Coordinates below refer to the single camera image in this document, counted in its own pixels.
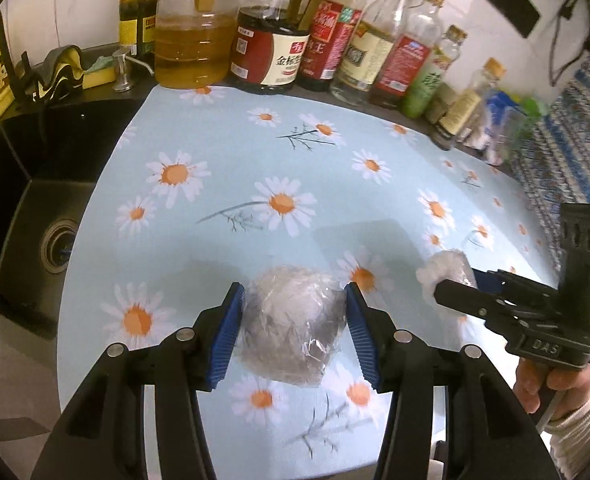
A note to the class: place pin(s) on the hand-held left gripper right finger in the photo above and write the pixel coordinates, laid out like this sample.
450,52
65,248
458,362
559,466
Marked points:
362,335

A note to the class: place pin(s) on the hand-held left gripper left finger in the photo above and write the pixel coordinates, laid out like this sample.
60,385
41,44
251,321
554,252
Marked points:
227,335

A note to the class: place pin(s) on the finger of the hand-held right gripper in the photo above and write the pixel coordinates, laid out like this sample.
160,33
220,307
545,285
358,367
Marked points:
505,285
465,297

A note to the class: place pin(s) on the fluffy plastic-wrapped white ball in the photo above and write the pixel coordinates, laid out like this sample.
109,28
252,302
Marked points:
445,267

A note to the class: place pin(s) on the round plastic-wrapped white ball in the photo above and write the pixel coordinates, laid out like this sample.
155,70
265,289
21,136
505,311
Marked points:
295,325

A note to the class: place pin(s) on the person's right forearm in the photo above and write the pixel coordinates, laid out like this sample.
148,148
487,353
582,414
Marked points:
585,435

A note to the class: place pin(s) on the person's right hand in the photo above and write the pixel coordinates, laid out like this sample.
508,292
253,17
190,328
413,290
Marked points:
565,382

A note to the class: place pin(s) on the blue patterned cloth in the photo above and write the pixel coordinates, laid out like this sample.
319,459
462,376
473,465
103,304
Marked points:
565,160

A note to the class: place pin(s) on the blue packet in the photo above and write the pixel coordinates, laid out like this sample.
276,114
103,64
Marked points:
500,120

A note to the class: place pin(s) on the small yellow-capped bottle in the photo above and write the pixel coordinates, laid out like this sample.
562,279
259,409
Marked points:
467,105

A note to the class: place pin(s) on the daisy print table cover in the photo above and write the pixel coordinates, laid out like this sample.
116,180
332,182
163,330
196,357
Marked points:
225,145

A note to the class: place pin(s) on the sink drain strainer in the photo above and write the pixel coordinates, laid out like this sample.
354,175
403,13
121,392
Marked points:
57,245

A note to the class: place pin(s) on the bottle with green label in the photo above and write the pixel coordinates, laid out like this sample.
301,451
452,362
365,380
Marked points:
425,87

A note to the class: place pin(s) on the clear bottle with red label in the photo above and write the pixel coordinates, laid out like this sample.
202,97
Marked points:
402,67

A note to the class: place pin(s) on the black kitchen sink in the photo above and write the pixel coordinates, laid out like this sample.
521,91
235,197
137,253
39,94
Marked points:
20,200

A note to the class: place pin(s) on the clear bottle with beige label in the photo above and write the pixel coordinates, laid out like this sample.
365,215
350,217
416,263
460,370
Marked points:
362,60

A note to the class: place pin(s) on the metal soap dispenser pump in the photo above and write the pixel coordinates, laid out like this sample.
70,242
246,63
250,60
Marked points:
122,72

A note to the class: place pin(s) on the dark soy sauce jug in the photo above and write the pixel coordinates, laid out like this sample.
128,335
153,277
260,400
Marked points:
270,55

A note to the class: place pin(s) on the dark bottle with red label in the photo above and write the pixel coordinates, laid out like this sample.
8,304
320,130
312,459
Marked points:
325,45

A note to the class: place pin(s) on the yellow and green sponge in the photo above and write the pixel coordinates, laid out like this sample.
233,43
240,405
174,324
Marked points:
100,72

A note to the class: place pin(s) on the large clear cooking oil jug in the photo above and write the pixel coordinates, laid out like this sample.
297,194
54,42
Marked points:
190,45

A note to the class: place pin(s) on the grey and yellow dishcloth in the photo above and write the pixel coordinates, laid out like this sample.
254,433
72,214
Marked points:
60,70

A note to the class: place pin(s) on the black faucet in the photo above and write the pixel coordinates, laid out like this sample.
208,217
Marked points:
30,75

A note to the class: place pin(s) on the dark green oil bottle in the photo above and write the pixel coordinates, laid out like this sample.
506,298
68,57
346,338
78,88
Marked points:
150,15
130,10

